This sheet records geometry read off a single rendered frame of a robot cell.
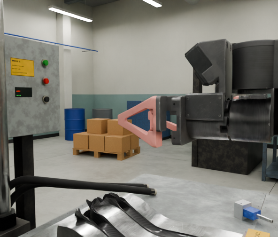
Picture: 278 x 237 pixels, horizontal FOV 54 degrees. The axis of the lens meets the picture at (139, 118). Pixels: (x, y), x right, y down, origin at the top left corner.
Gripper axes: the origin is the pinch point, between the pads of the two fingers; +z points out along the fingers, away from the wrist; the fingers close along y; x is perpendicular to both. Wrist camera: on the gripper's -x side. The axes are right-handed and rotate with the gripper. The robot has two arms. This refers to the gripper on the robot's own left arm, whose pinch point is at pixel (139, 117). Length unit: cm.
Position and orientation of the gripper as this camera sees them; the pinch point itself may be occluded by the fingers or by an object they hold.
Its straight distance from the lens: 44.6
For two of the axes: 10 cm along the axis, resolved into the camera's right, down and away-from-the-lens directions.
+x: 0.1, 10.0, 0.7
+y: -4.9, 0.7, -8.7
